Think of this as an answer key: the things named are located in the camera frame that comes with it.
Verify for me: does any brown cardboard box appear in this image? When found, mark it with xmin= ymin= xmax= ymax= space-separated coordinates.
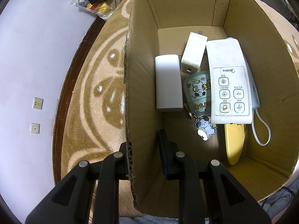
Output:
xmin=125 ymin=0 xmax=298 ymax=218

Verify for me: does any white device with strap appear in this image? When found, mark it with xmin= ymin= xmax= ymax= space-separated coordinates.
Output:
xmin=225 ymin=36 xmax=272 ymax=146

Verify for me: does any white rectangular power bank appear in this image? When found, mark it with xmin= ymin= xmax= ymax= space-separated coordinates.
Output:
xmin=155 ymin=54 xmax=183 ymax=112

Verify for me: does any lower wall socket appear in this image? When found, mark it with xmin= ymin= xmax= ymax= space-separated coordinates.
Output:
xmin=30 ymin=123 xmax=40 ymax=134

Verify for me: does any yellow remote control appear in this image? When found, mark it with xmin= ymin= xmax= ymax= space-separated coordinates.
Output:
xmin=224 ymin=124 xmax=245 ymax=166

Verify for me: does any upper wall socket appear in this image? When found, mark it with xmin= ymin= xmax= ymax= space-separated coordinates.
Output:
xmin=33 ymin=97 xmax=44 ymax=110

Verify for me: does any white charger adapter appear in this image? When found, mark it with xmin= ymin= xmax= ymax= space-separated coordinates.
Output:
xmin=181 ymin=32 xmax=208 ymax=74

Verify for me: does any beige floral patterned rug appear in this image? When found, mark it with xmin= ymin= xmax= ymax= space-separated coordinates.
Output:
xmin=59 ymin=0 xmax=299 ymax=217

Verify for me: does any yellow red snack bag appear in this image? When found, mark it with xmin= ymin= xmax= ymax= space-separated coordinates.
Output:
xmin=70 ymin=0 xmax=114 ymax=21

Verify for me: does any white Midea remote control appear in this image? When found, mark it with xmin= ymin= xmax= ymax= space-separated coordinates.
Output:
xmin=206 ymin=38 xmax=253 ymax=124

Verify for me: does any green cartoon cup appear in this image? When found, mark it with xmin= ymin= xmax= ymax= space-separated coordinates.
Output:
xmin=183 ymin=70 xmax=211 ymax=116

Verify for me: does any cartoon dog keychain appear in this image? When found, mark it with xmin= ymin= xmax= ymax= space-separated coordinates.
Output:
xmin=184 ymin=104 xmax=217 ymax=141

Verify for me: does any wall socket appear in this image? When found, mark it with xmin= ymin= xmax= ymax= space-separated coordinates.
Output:
xmin=30 ymin=123 xmax=40 ymax=134
xmin=33 ymin=97 xmax=44 ymax=110

